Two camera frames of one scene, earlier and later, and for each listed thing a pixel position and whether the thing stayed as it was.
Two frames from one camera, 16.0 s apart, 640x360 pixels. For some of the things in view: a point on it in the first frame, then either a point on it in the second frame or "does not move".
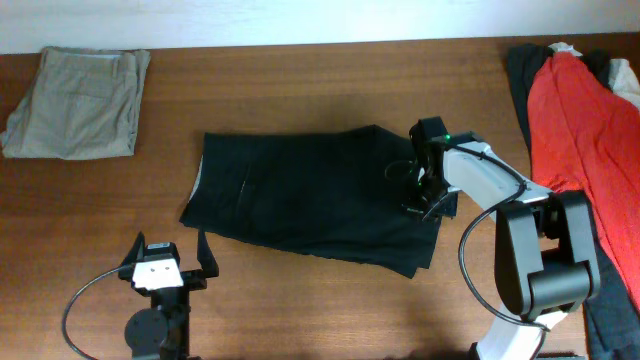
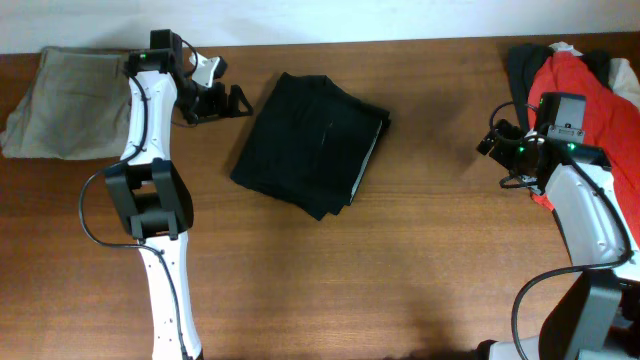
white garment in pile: x=622 y=77 does not move
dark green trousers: x=347 y=193 -> x=312 y=146
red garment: x=585 y=138 does not move
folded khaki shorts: x=81 y=104 does not move
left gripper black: x=204 y=256 -> x=217 y=104
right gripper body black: x=431 y=194 -> x=512 y=156
